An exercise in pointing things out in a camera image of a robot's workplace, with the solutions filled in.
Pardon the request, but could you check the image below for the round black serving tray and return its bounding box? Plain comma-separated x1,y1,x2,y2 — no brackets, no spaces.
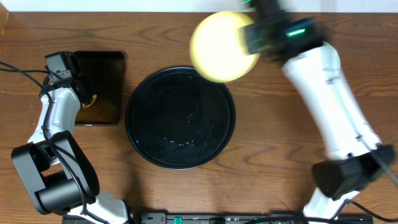
125,67,236,170

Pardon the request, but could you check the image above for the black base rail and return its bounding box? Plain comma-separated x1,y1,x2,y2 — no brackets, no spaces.
62,212,374,224

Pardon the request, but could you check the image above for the black rectangular water tray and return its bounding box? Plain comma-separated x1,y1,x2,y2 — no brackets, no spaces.
75,51,126,126

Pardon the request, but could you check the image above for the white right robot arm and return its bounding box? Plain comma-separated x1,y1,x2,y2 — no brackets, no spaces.
243,0,397,223

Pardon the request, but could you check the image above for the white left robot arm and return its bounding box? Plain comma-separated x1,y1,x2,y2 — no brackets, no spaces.
11,51,134,223

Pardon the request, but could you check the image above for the yellow plate with sauce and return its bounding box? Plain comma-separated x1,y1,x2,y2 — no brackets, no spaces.
190,11,260,83

